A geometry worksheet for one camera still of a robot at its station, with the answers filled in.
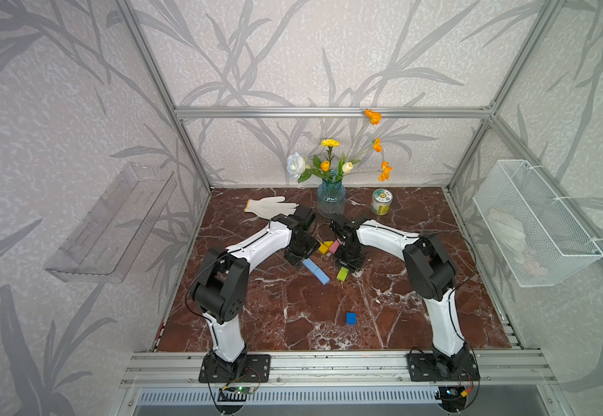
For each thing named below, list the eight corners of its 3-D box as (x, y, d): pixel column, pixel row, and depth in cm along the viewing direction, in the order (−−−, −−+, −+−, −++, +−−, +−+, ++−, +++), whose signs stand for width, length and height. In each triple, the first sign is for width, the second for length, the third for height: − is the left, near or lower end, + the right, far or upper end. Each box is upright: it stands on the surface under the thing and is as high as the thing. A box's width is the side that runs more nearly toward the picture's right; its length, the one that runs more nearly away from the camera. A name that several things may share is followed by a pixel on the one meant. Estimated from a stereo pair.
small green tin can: (371, 216, 113) (375, 202, 106) (369, 202, 118) (372, 188, 111) (390, 216, 113) (394, 202, 106) (386, 202, 118) (391, 188, 111)
